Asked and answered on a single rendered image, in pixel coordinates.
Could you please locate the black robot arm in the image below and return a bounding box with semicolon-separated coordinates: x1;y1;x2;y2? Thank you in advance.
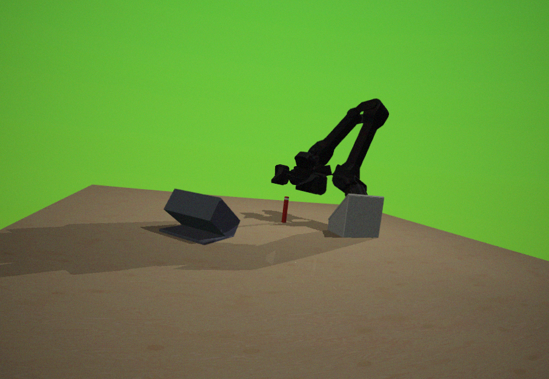
290;98;389;196

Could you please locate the red peg with white band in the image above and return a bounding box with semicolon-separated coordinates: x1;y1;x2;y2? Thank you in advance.
282;196;289;223

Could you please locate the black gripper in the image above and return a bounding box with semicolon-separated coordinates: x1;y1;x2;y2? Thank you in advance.
271;164;327;195

